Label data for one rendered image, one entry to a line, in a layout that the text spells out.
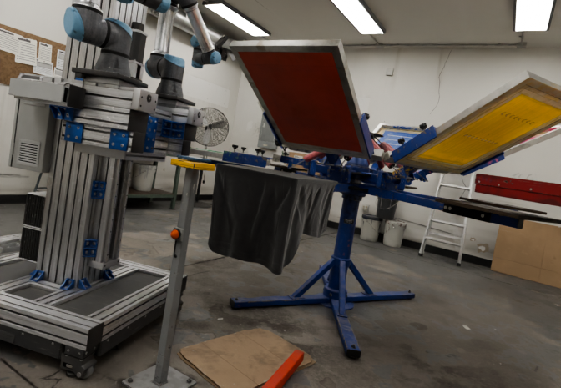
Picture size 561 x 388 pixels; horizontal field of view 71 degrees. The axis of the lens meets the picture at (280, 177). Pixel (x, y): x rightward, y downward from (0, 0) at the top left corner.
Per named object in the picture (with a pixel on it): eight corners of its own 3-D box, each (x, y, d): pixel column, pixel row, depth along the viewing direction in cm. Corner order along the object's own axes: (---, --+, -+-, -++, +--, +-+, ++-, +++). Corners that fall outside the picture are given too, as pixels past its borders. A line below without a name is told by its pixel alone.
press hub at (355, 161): (348, 317, 273) (382, 126, 266) (299, 299, 292) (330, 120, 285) (366, 304, 307) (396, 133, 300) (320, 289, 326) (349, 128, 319)
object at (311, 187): (282, 274, 170) (298, 178, 168) (275, 272, 172) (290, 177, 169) (325, 259, 210) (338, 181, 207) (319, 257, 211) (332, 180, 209)
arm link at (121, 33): (134, 57, 172) (139, 26, 171) (105, 47, 161) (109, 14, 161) (121, 57, 179) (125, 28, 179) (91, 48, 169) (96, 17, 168)
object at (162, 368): (157, 407, 151) (195, 162, 146) (120, 383, 162) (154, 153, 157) (196, 383, 170) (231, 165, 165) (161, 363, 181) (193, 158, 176)
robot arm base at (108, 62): (84, 69, 166) (88, 46, 165) (108, 78, 181) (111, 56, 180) (115, 73, 162) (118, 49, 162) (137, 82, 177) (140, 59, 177)
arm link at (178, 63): (169, 77, 211) (173, 51, 210) (154, 76, 219) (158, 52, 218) (187, 82, 220) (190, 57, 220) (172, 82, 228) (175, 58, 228)
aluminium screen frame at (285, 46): (337, 45, 163) (341, 39, 165) (228, 45, 193) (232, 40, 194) (369, 157, 223) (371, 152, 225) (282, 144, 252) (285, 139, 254)
